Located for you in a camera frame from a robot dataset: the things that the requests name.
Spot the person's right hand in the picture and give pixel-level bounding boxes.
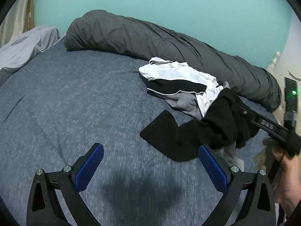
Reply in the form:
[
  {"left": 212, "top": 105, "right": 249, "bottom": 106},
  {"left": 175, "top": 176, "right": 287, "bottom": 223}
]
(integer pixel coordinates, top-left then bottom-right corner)
[{"left": 271, "top": 146, "right": 300, "bottom": 216}]

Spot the cream headboard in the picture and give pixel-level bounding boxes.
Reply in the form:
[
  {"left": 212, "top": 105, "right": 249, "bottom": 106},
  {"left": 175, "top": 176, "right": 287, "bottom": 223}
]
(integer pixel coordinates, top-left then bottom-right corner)
[{"left": 267, "top": 12, "right": 300, "bottom": 124}]

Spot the grey garment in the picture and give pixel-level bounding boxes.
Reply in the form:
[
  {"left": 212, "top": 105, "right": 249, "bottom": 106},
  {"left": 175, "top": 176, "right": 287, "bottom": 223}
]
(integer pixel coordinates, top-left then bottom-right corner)
[{"left": 164, "top": 92, "right": 203, "bottom": 120}]

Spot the light grey pillow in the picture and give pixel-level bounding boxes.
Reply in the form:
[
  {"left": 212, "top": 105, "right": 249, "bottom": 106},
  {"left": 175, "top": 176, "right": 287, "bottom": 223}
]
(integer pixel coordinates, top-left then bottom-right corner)
[{"left": 1, "top": 25, "right": 59, "bottom": 81}]

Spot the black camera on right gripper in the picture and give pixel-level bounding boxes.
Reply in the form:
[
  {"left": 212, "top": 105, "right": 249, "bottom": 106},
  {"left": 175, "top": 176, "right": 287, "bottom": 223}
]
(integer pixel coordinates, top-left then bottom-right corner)
[{"left": 284, "top": 77, "right": 298, "bottom": 129}]

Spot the black garment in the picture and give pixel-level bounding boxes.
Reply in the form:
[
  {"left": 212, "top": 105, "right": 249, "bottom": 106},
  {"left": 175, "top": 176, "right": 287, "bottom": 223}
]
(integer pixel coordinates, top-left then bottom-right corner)
[{"left": 140, "top": 88, "right": 259, "bottom": 162}]

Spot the beige curtain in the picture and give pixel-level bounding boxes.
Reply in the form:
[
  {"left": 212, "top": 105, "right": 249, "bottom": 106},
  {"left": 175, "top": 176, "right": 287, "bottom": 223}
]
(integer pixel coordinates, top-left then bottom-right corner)
[{"left": 1, "top": 0, "right": 34, "bottom": 47}]

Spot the dark grey rolled duvet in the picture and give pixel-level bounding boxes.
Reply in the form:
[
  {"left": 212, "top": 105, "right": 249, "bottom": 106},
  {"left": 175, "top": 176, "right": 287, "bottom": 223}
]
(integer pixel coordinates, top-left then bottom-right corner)
[{"left": 65, "top": 10, "right": 282, "bottom": 112}]

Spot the white and black shirt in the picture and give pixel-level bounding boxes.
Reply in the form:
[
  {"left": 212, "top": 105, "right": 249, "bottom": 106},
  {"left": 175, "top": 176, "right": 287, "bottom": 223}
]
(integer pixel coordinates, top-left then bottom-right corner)
[{"left": 139, "top": 57, "right": 229, "bottom": 117}]

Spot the blue-grey bed sheet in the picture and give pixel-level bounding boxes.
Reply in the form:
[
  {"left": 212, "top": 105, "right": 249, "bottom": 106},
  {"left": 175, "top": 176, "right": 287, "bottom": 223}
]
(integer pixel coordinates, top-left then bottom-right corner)
[{"left": 1, "top": 42, "right": 221, "bottom": 225}]

